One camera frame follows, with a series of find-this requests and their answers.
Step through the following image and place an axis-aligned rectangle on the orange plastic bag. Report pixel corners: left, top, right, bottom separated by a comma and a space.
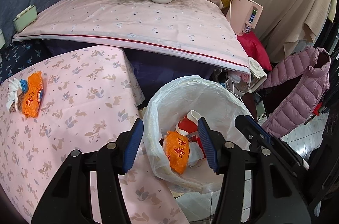
21, 71, 45, 118
162, 131, 190, 175

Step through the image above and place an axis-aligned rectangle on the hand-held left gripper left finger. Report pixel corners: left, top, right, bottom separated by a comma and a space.
31, 118, 145, 224

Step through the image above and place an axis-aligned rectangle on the navy leaf print cloth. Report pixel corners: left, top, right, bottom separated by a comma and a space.
0, 40, 51, 83

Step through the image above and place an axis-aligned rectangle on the pink water dispenser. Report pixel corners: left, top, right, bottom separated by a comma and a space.
229, 0, 264, 36

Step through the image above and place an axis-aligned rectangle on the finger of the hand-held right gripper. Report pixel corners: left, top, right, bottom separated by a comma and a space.
235, 115, 281, 154

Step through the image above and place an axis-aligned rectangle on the white crumpled cloth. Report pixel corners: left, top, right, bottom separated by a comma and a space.
6, 78, 27, 112

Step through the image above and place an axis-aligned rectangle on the pale green storage box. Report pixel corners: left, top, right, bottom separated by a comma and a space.
13, 5, 38, 32

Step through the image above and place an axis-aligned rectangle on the red cloth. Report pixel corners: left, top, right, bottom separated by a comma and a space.
236, 32, 273, 71

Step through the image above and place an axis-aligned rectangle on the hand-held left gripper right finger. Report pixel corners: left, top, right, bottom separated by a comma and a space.
197, 117, 311, 224

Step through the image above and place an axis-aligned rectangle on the pale pink table cover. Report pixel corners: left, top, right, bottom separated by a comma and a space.
12, 0, 251, 73

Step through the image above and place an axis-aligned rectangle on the bin with white plastic liner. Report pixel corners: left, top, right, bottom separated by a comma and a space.
144, 75, 255, 194

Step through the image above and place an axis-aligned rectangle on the white tissue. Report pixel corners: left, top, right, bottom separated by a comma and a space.
188, 143, 206, 167

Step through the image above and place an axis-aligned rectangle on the white glass kettle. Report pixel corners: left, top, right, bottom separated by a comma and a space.
247, 57, 268, 93

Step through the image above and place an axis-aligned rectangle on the pink down jacket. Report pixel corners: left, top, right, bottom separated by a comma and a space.
258, 47, 331, 138

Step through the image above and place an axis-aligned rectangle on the clear glass jug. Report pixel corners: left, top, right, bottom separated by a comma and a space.
225, 71, 251, 97

